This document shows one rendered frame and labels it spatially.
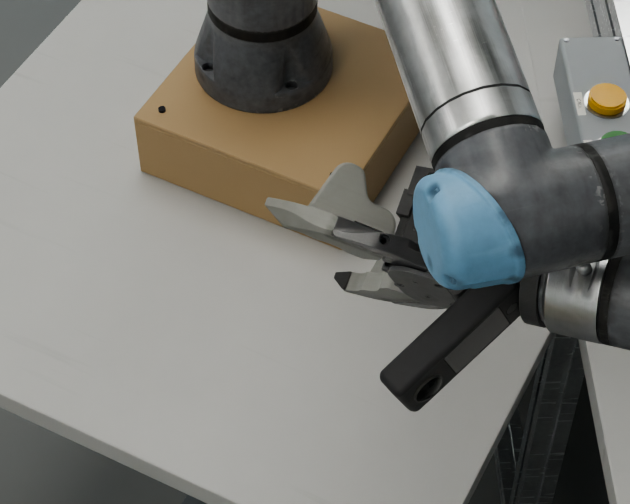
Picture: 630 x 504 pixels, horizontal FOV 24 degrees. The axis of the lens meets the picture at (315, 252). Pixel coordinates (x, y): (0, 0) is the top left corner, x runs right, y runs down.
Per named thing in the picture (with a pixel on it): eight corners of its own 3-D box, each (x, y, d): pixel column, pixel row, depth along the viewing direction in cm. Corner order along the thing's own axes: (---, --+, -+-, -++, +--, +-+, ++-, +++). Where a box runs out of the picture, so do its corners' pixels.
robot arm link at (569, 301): (608, 358, 103) (586, 320, 96) (546, 344, 105) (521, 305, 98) (637, 261, 105) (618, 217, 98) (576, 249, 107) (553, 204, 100)
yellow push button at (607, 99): (589, 122, 153) (592, 109, 152) (583, 95, 156) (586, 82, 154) (627, 121, 153) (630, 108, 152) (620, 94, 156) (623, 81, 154)
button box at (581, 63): (580, 216, 152) (589, 176, 147) (552, 76, 165) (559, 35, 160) (647, 214, 152) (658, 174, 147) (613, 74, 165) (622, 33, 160)
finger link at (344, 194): (287, 144, 106) (402, 193, 107) (259, 217, 104) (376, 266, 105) (296, 132, 103) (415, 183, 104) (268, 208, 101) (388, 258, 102)
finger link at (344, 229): (328, 221, 105) (436, 266, 107) (320, 243, 105) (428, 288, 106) (345, 207, 101) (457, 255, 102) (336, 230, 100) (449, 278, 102)
